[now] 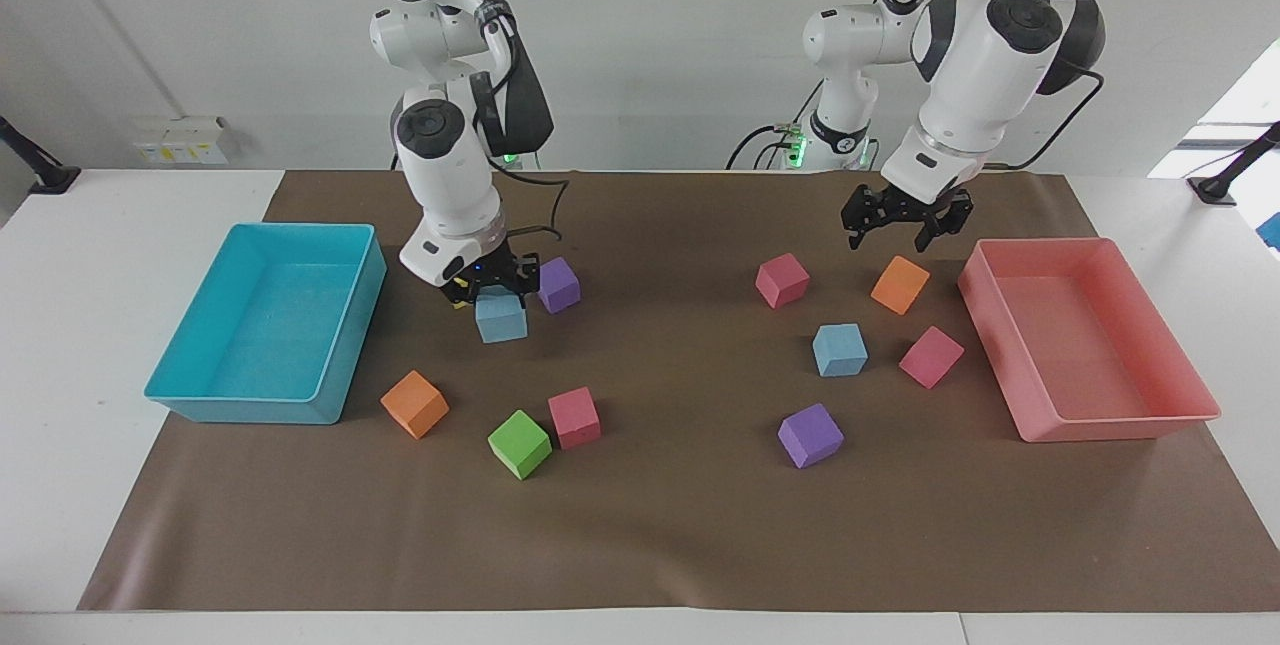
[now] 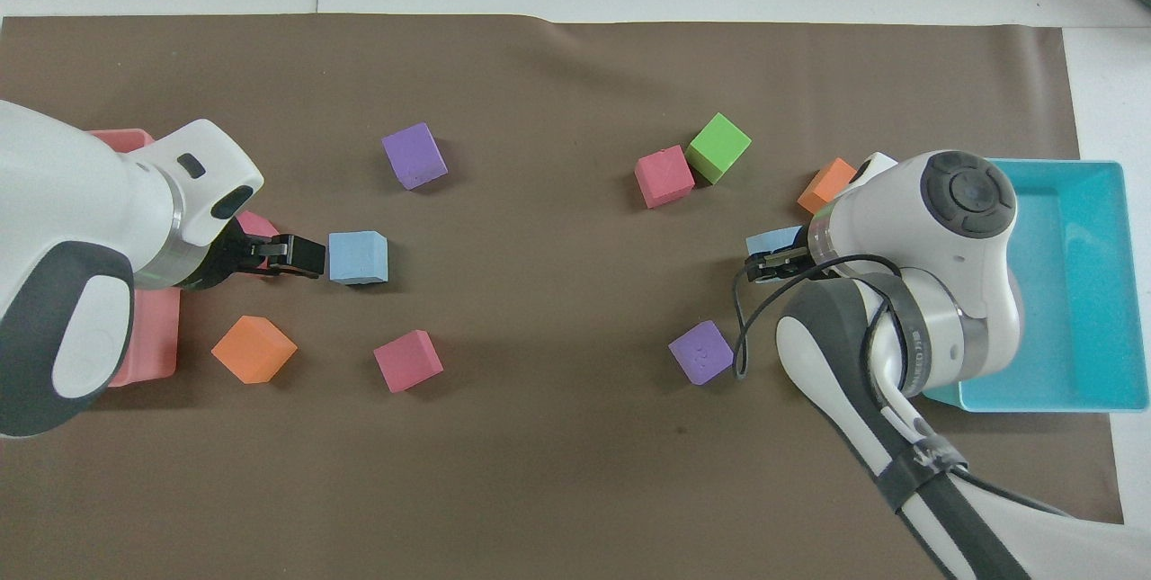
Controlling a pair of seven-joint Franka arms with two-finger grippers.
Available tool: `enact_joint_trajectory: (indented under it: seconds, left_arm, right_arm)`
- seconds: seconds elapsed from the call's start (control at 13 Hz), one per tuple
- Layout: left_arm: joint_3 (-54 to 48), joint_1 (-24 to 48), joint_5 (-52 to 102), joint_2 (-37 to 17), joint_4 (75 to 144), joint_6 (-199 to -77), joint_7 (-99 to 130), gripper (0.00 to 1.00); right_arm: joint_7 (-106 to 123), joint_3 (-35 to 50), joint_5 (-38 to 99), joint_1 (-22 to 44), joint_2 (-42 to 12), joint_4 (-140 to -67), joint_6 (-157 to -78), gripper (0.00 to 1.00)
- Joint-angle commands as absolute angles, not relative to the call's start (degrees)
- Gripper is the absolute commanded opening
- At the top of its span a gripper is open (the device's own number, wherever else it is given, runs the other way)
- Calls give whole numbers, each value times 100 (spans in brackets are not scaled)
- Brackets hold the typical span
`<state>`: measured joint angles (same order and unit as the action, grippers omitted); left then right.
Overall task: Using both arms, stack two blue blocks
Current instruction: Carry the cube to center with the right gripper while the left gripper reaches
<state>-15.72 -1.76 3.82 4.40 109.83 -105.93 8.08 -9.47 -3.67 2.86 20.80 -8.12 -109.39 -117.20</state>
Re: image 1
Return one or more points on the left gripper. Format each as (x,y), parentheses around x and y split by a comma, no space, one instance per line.
(925,209)

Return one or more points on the cyan plastic bin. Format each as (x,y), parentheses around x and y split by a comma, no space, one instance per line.
(200,395)

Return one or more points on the white wall socket box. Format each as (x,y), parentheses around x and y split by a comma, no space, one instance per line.
(185,140)

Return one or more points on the pink block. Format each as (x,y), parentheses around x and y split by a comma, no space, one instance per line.
(575,418)
(931,358)
(782,281)

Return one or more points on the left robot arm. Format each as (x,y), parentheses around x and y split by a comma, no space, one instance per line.
(975,85)

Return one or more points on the blue block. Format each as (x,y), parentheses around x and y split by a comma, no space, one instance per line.
(501,318)
(839,351)

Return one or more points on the orange block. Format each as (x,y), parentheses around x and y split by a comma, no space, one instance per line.
(900,285)
(414,405)

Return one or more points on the purple block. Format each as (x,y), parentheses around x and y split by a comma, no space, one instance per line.
(810,436)
(559,286)

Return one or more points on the green block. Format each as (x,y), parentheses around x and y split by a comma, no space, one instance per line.
(519,445)

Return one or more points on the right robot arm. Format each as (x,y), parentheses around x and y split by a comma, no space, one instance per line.
(450,180)

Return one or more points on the black stand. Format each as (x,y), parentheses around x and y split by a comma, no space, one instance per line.
(1215,187)
(45,175)

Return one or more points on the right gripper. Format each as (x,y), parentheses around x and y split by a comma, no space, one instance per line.
(485,272)

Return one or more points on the pink plastic bin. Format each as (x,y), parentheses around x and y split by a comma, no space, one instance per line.
(1120,428)

